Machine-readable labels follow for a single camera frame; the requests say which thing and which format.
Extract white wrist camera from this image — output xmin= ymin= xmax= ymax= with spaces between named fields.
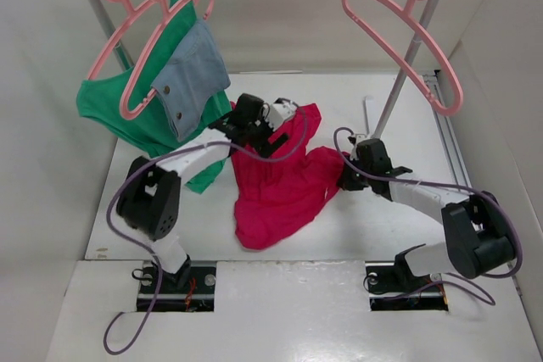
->
xmin=347 ymin=133 xmax=368 ymax=148
xmin=266 ymin=98 xmax=298 ymax=131

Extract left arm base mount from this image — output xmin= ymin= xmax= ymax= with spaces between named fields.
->
xmin=132 ymin=262 xmax=217 ymax=313

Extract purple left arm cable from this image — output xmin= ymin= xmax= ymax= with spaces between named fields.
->
xmin=103 ymin=103 xmax=309 ymax=356

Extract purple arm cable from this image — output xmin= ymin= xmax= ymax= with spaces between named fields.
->
xmin=103 ymin=103 xmax=309 ymax=356
xmin=332 ymin=125 xmax=521 ymax=306

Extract pink hanger with clothes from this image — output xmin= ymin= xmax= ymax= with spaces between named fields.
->
xmin=119 ymin=0 xmax=215 ymax=120

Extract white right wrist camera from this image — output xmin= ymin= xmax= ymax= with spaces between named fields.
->
xmin=347 ymin=133 xmax=368 ymax=148

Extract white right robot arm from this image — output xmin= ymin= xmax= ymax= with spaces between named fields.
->
xmin=338 ymin=134 xmax=523 ymax=289

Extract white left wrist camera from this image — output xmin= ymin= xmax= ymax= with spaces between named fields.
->
xmin=266 ymin=98 xmax=298 ymax=131

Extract green t shirt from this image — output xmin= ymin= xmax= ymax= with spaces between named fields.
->
xmin=76 ymin=0 xmax=232 ymax=195

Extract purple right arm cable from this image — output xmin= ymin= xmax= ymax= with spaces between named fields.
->
xmin=332 ymin=125 xmax=521 ymax=306

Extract blue denim garment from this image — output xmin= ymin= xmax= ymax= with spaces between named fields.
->
xmin=152 ymin=19 xmax=231 ymax=142

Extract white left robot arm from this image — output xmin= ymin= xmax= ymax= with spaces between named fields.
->
xmin=116 ymin=93 xmax=298 ymax=292

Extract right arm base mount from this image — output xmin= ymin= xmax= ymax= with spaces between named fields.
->
xmin=363 ymin=261 xmax=449 ymax=312

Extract pink empty hanger right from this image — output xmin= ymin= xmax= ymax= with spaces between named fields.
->
xmin=340 ymin=0 xmax=464 ymax=117

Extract red t shirt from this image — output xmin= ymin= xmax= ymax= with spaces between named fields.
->
xmin=232 ymin=103 xmax=344 ymax=251

